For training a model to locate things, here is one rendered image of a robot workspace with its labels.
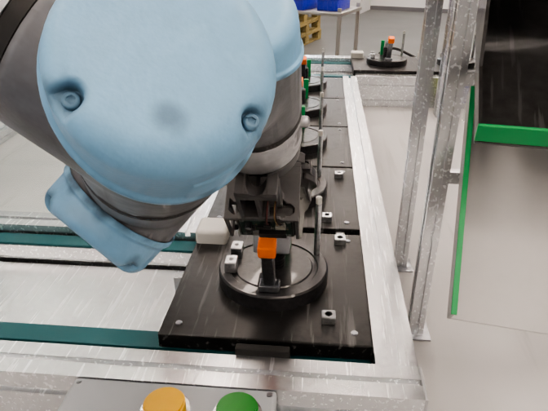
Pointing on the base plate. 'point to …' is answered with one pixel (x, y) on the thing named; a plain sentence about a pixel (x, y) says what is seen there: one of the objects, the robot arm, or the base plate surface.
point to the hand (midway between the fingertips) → (274, 205)
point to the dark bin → (511, 73)
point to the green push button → (237, 402)
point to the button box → (134, 396)
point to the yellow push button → (165, 400)
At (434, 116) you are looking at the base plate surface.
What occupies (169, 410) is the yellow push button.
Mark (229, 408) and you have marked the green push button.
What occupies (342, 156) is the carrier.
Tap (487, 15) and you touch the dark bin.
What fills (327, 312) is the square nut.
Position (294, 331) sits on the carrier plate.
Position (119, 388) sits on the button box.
